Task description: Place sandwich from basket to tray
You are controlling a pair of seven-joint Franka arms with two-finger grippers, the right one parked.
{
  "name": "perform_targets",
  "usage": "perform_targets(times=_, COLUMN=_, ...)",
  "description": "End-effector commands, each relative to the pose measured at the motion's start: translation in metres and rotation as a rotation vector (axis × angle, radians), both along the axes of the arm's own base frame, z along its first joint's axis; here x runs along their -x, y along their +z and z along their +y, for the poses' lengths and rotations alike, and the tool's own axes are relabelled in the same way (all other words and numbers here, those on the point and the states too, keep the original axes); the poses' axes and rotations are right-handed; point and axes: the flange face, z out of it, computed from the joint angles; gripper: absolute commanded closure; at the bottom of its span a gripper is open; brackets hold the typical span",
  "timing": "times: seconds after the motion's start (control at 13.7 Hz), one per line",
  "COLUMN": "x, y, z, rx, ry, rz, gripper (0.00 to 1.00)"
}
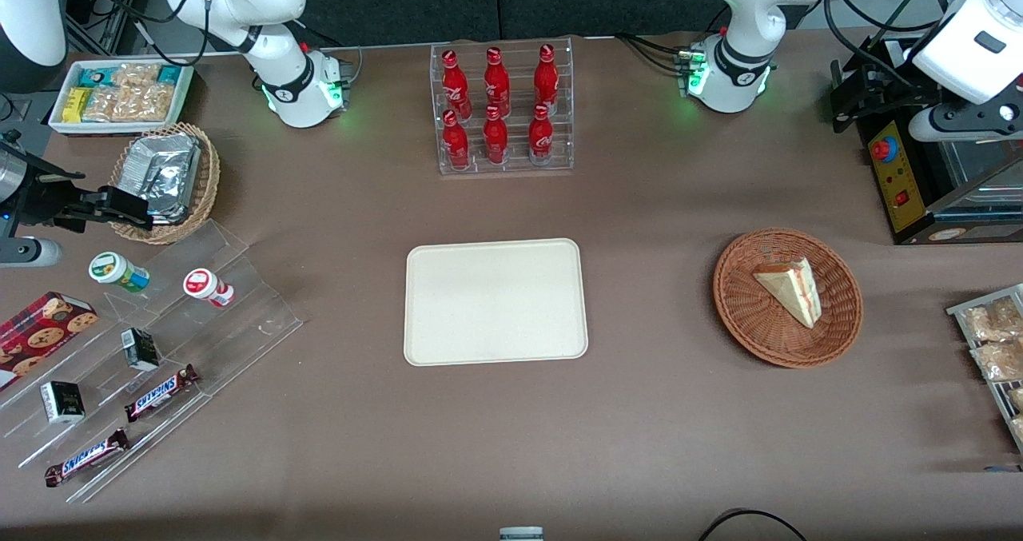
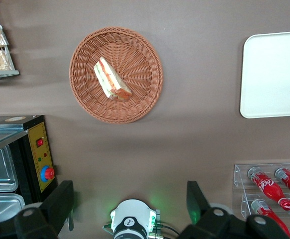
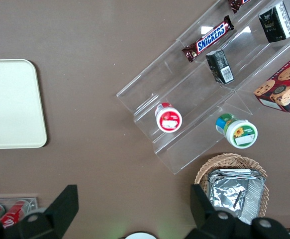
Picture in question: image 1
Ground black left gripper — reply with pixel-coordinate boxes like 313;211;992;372
830;39;945;135

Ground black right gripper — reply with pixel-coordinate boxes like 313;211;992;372
0;145;154;233

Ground white rectangular snack tray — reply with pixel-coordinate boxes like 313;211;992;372
48;59;196;137

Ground light tan wicker basket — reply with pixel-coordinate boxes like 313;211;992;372
108;122;221;245

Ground wrapped triangular sandwich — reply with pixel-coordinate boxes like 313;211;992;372
753;257;823;330

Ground grey metal tray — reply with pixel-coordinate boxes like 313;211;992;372
946;284;1023;454

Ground brown round wicker basket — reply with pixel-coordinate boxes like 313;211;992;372
713;229;864;368

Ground cream plastic serving tray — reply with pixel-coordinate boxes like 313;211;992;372
404;238;590;367

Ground green lidded yogurt cup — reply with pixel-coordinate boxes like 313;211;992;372
88;252;151;294

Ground silver foil packets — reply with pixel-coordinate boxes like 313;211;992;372
120;133;202;224

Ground black cabinet with yellow panel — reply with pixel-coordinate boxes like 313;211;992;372
855;36;1023;246

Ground clear bag of crackers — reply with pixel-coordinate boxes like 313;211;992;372
112;84;177;123
82;86;117;123
110;63;161;88

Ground red lidded yogurt cup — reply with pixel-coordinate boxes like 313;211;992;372
183;268;236;308

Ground red tartan cookie box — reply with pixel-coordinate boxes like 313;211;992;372
0;291;100;392

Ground small black drink carton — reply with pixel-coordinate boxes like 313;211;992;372
121;328;161;372
40;380;86;424

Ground clear acrylic stepped stand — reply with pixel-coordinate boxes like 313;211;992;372
0;220;305;504

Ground brown Snickers bar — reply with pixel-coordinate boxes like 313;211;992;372
44;428;131;487
124;364;199;423

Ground red cola bottle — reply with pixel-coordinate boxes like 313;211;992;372
483;105;510;166
442;109;471;171
484;47;512;118
442;50;472;120
528;103;555;166
534;44;560;114

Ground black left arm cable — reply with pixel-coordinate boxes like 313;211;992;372
823;0;944;86

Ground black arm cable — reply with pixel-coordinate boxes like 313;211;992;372
72;0;213;62
823;0;944;86

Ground aluminium frame post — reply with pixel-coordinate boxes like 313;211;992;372
64;0;153;56

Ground black base cable bundle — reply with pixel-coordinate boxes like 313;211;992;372
615;34;692;74

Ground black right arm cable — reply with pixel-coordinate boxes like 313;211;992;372
72;0;213;62

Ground black looped cable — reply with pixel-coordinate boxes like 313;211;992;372
698;508;810;541

